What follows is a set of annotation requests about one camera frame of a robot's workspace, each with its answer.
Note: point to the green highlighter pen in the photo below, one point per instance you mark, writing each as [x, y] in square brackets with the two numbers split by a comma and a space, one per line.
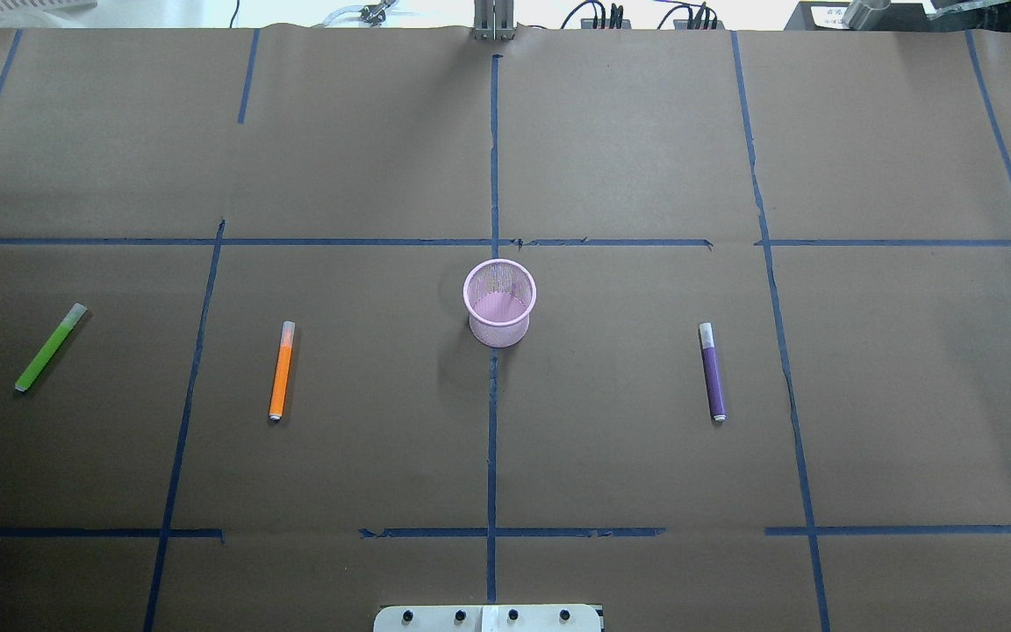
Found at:
[49, 348]

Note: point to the pink mesh pen holder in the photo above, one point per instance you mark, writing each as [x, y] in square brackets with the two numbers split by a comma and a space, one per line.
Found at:
[499, 296]

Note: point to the purple highlighter pen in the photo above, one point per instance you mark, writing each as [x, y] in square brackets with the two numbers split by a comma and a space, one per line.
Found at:
[711, 366]

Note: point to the orange highlighter pen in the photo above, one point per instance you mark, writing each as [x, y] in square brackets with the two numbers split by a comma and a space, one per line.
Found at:
[281, 378]

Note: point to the steel cup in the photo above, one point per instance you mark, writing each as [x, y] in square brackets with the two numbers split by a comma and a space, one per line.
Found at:
[864, 15]

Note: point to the aluminium frame post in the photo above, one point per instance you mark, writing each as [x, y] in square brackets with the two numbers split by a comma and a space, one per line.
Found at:
[493, 20]

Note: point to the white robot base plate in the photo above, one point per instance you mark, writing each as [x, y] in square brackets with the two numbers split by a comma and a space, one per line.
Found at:
[490, 617]

